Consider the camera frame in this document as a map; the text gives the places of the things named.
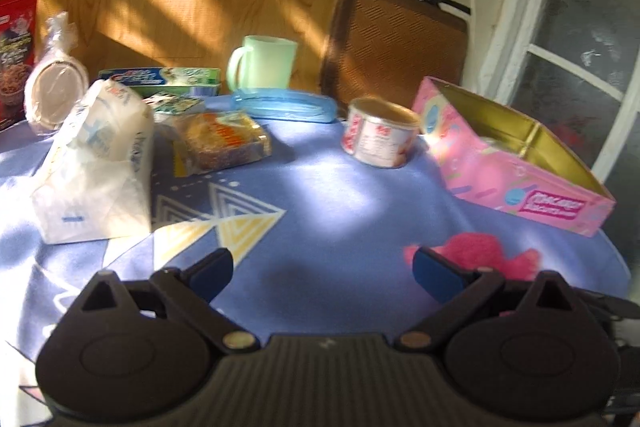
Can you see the light green plastic mug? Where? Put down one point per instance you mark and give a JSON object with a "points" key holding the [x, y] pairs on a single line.
{"points": [[261, 62]]}

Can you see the green blue toothpaste box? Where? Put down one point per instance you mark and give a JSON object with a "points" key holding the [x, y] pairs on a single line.
{"points": [[176, 80]]}

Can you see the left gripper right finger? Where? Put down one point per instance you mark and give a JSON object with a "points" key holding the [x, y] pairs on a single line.
{"points": [[462, 294]]}

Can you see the red snack box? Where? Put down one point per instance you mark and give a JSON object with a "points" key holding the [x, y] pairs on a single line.
{"points": [[17, 55]]}

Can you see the bagged clear plastic cups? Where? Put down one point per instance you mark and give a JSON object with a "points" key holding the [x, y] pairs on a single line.
{"points": [[58, 80]]}

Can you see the white frosted glass door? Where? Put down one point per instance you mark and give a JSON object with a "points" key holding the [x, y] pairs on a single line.
{"points": [[574, 66]]}

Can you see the brown woven seat cushion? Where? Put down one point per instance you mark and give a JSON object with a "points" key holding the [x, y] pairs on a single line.
{"points": [[385, 48]]}

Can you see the large white tissue pack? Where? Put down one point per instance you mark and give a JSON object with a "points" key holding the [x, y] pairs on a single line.
{"points": [[95, 182]]}

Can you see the small green white box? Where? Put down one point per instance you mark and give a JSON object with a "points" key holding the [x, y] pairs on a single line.
{"points": [[174, 104]]}

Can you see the pink gold metal tin box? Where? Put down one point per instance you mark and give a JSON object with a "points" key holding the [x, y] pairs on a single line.
{"points": [[496, 157]]}

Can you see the clear blue toothbrush case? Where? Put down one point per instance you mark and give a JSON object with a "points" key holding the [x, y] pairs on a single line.
{"points": [[285, 104]]}

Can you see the white pink yogurt cup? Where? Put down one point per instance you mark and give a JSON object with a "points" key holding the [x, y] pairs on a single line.
{"points": [[379, 133]]}

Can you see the blue patterned tablecloth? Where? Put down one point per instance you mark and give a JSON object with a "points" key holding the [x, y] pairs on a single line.
{"points": [[320, 279]]}

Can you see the packaged orange snack bag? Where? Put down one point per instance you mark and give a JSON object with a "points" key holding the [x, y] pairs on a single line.
{"points": [[213, 141]]}

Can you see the pink knitted soft item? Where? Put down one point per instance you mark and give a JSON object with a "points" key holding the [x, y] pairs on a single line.
{"points": [[469, 251]]}

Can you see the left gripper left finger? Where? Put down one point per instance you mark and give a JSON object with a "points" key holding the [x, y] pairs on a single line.
{"points": [[187, 294]]}

